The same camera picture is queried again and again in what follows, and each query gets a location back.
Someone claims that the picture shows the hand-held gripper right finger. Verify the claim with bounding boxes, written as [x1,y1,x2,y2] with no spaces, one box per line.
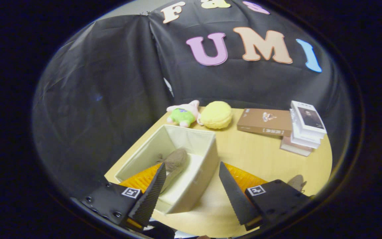
[218,161,312,232]

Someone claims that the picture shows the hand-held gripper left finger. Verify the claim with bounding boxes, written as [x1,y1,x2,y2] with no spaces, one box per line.
[80,162,167,231]

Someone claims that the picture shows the brown slip-on shoe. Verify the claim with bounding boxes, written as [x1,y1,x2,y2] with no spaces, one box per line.
[286,174,308,193]
[156,148,189,194]

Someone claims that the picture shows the beige fabric storage box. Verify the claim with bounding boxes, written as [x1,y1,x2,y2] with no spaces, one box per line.
[114,124,220,215]

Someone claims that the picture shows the brown book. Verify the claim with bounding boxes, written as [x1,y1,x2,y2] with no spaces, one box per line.
[236,108,293,137]

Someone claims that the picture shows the yellow round plush cushion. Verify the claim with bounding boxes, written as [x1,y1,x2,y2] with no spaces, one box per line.
[199,101,234,130]

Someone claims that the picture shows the pink and green plush toy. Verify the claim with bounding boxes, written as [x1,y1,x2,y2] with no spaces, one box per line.
[166,100,201,128]

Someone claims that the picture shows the plain white book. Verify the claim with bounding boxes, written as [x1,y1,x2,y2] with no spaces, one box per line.
[289,110,323,149]

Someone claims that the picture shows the white book with portrait cover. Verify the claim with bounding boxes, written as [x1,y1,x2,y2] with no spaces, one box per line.
[290,100,327,135]

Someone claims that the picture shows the black backdrop cloth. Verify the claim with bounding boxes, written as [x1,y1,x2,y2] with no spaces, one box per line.
[32,0,360,195]

